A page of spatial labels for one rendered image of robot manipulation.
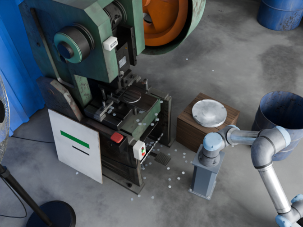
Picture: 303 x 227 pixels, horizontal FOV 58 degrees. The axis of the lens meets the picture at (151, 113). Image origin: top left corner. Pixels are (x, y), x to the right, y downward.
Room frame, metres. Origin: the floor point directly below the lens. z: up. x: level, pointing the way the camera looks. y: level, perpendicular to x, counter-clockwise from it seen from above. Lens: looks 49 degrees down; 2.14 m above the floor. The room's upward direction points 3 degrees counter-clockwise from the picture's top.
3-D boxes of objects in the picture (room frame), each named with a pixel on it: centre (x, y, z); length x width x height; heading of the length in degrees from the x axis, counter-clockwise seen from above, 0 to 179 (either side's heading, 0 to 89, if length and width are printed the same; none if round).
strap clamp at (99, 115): (1.29, 0.33, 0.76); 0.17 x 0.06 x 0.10; 146
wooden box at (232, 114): (1.52, -0.49, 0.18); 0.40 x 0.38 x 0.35; 49
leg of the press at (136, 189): (1.29, 0.50, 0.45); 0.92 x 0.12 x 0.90; 56
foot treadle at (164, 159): (1.36, 0.12, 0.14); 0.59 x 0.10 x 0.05; 56
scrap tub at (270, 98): (1.42, -1.08, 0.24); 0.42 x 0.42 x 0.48
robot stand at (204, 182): (1.03, -0.39, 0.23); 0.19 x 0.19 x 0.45; 61
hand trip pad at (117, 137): (1.03, 0.23, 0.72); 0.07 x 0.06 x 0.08; 56
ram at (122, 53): (1.41, 0.20, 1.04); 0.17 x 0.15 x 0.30; 56
